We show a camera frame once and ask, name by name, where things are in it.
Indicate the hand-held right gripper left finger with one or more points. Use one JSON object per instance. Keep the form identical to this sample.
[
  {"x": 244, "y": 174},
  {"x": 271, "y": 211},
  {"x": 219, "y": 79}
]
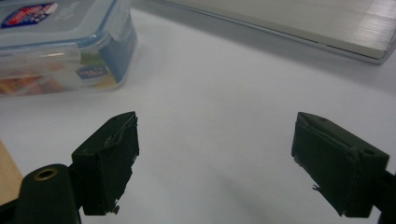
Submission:
[{"x": 106, "y": 161}]

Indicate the light wooden board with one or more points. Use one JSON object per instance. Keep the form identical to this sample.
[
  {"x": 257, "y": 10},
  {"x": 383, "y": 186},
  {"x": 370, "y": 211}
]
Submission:
[{"x": 7, "y": 177}]

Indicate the flat silver metal panel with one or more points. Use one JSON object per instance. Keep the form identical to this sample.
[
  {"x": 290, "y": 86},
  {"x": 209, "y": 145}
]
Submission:
[{"x": 299, "y": 21}]

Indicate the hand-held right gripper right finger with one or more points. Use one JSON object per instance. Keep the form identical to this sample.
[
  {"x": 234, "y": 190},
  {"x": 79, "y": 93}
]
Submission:
[{"x": 339, "y": 168}]

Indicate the clear plastic food container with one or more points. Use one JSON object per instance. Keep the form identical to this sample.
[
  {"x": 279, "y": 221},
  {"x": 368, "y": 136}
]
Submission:
[{"x": 59, "y": 46}]

